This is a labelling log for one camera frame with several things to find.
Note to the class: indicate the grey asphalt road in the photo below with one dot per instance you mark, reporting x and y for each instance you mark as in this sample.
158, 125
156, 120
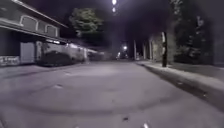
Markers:
100, 96

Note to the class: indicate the large leafy tree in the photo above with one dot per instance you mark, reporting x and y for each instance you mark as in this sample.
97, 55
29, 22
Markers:
86, 21

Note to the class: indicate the dark vehicle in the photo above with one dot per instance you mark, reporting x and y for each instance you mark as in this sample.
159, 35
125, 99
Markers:
55, 59

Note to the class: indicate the pale raised pavement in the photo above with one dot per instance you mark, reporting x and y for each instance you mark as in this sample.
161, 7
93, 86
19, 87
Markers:
186, 75

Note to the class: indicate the dark trees and bushes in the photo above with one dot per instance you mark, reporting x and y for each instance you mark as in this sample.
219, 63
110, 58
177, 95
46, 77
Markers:
190, 33

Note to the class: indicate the two-storey building with arched windows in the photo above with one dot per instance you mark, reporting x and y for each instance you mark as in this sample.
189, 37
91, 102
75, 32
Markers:
30, 26

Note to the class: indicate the pale boundary wall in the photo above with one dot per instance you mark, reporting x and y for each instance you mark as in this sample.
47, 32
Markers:
75, 51

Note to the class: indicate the grey stone wall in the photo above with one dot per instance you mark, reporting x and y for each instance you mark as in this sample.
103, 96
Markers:
156, 46

